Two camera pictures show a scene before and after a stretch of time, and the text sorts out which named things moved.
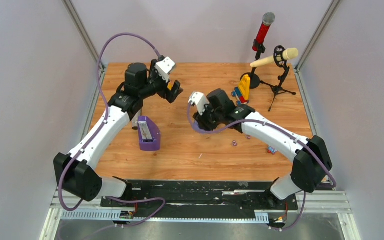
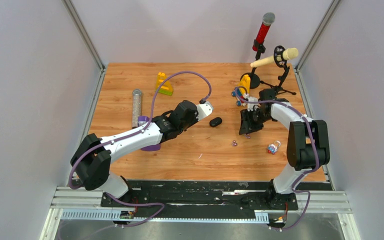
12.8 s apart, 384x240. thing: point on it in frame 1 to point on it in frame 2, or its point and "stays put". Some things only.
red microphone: x=268 y=18 stays put
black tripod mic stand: x=280 y=62 stays put
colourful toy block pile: x=242 y=93 stays put
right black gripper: x=201 y=121 to x=247 y=125
